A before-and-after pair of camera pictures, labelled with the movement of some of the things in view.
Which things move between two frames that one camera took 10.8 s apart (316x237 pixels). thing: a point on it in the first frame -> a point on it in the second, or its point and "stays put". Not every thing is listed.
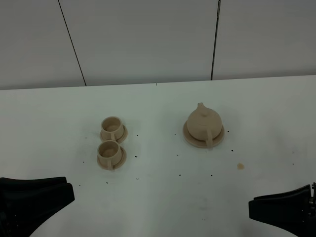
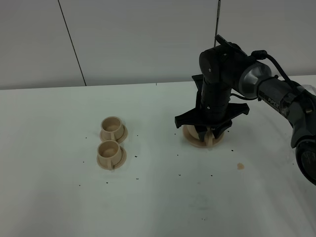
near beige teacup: (110, 154) stays put
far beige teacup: (112, 128) stays put
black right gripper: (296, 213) -> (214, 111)
